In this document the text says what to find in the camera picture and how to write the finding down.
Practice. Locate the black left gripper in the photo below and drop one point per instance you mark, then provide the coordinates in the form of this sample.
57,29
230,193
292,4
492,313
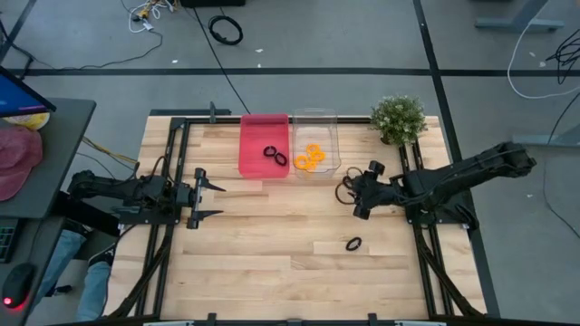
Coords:
195,199

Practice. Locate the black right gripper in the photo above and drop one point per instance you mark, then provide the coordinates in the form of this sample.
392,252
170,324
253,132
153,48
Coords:
378,192

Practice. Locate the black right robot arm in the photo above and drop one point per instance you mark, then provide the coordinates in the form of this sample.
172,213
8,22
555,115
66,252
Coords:
476,167

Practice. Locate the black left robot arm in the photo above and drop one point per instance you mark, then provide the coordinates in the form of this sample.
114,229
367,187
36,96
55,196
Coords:
113,188

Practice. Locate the clear plastic bin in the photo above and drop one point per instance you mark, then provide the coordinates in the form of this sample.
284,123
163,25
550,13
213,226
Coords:
317,131

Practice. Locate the pink plastic bin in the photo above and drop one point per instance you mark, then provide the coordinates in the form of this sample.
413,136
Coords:
254,136

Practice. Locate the potted plant with black pot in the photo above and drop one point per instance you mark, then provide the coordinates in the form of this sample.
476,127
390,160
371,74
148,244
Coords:
399,118

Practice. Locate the person's shoe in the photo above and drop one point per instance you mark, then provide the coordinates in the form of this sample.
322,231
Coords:
104,256

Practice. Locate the silver aluminium extrusion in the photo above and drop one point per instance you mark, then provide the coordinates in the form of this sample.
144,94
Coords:
168,323
419,323

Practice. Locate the person's leg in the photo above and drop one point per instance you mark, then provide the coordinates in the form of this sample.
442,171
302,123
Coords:
59,262
93,290

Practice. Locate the dark grey desk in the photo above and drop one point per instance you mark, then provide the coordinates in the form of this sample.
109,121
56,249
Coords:
63,149

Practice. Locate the yellow round object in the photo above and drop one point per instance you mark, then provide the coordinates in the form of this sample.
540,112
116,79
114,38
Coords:
31,121

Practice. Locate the grey desk foot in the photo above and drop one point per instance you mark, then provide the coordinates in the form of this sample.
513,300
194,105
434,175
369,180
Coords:
521,22
544,139

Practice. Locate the pink cap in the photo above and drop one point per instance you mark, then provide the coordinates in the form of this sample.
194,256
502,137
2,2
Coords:
18,158

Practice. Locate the black keyboard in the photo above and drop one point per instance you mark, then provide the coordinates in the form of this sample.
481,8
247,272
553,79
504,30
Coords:
6,242

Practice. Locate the black computer mouse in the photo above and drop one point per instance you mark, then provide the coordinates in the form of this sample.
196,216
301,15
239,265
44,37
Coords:
18,283

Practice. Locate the computer monitor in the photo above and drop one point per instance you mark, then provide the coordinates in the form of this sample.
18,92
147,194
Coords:
18,97

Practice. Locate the black aluminium rig frame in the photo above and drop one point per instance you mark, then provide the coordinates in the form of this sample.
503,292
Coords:
179,149

